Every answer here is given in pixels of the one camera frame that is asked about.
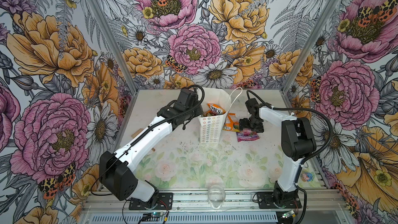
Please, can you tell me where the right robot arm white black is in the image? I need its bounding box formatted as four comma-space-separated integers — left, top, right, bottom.
239, 98, 316, 205

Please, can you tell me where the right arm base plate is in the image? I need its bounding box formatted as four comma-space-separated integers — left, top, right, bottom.
253, 191, 302, 209

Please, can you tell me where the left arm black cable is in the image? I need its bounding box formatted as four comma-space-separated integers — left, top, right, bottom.
91, 84, 205, 197

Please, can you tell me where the pink purple snack packet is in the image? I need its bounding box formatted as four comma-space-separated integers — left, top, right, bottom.
236, 129, 260, 142

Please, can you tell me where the small colourful toy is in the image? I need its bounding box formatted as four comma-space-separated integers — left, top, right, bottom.
301, 172, 314, 182

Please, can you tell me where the orange snack packet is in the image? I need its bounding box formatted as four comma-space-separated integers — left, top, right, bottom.
223, 113, 240, 132

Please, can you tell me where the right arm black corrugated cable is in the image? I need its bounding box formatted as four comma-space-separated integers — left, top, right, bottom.
246, 89, 334, 164

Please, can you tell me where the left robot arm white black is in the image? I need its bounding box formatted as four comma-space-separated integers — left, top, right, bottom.
98, 85, 205, 203

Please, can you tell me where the clear glass bowl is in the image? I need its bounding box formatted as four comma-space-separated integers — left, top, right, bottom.
207, 185, 226, 209

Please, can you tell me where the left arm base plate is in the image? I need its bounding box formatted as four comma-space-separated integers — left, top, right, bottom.
129, 192, 174, 211

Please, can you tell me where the Fox's candy packet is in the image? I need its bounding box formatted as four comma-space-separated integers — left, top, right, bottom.
204, 103, 226, 117

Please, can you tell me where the aluminium front rail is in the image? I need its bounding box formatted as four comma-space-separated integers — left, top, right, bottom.
78, 189, 355, 224

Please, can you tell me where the white printed paper bag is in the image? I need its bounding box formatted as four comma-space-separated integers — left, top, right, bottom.
198, 87, 243, 144

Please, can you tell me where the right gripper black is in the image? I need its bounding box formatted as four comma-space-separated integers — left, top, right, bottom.
239, 115, 263, 134

